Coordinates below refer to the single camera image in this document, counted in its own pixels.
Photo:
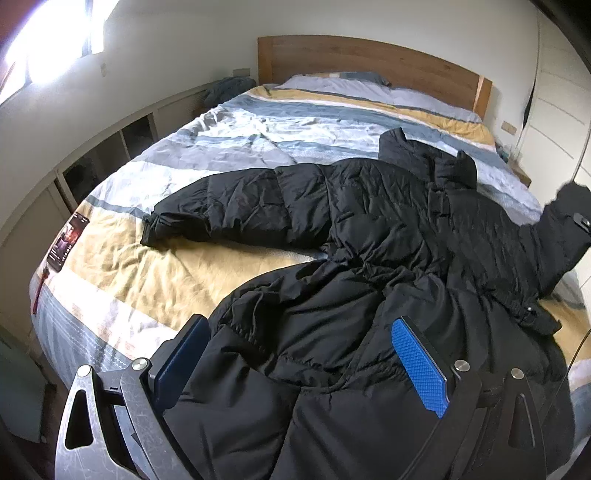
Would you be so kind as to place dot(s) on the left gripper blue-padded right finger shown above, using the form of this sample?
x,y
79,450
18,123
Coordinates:
x,y
430,375

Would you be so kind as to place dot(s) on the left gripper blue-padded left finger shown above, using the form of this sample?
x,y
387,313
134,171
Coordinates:
x,y
174,361

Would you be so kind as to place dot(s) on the black puffer down jacket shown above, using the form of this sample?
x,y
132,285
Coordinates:
x,y
300,379

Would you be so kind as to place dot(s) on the white wardrobe doors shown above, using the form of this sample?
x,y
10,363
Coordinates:
x,y
554,147

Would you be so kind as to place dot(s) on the wooden bedside table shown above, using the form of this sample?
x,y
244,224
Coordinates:
x,y
519,172

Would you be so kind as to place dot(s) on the striped blue yellow duvet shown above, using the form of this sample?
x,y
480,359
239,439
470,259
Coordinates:
x,y
116,299

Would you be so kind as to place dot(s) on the smartphone with lit screen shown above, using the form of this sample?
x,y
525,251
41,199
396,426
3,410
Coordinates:
x,y
65,241

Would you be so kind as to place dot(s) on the white cubby shelf unit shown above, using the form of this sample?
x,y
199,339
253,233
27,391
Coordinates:
x,y
52,153

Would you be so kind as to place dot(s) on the grey blue pillow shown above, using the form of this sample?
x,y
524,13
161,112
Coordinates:
x,y
368,89

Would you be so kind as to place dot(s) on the dark cloth on shelf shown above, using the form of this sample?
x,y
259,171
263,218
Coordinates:
x,y
226,89

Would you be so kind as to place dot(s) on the wooden bed headboard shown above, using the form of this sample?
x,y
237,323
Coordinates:
x,y
282,57

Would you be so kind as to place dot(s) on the beige wall switch plate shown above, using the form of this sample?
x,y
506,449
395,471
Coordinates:
x,y
508,128

